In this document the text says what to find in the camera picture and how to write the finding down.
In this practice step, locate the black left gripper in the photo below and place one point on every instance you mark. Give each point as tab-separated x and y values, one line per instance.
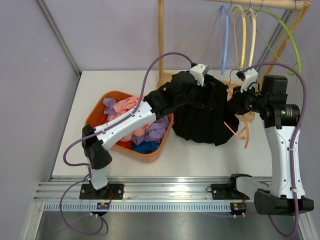
208	101

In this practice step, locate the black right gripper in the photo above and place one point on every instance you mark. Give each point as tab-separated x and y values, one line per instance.
237	101

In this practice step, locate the black t shirt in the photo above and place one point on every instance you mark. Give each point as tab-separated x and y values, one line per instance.
191	123

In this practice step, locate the light blue clothes hanger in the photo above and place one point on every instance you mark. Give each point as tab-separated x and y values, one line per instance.
224	36

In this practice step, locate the orange clothes hanger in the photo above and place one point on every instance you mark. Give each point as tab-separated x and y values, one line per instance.
244	119

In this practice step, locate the purple t shirt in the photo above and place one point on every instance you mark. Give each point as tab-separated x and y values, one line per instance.
150	132

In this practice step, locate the green clothes hanger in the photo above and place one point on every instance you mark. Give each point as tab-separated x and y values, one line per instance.
282	37

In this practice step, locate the blue t shirt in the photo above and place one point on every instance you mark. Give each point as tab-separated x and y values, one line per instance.
145	147

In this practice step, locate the pink t shirt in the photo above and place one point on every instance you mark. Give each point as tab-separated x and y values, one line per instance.
130	121

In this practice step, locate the cream clothes hanger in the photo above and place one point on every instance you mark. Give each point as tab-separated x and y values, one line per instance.
253	21

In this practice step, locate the orange t shirt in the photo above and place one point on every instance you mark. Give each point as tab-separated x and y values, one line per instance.
126	145

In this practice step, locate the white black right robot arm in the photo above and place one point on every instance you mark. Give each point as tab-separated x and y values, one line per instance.
286	196

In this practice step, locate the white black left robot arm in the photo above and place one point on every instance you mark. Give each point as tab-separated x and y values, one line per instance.
96	149

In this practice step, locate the orange plastic basket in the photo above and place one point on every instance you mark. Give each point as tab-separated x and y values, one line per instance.
99	117

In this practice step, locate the wooden clothes rack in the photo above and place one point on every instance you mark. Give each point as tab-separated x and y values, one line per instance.
296	7

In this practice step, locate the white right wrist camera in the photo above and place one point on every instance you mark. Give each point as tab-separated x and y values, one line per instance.
248	78

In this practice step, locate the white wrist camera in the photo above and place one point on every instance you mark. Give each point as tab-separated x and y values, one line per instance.
248	78
198	71

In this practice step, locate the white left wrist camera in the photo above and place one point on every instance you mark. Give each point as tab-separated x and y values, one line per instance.
198	71

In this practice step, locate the right aluminium frame post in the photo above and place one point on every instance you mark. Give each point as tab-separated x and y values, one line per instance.
281	27

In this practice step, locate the aluminium frame post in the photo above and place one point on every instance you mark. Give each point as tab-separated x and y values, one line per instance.
281	27
58	35

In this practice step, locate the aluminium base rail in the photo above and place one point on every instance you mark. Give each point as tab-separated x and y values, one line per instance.
138	194

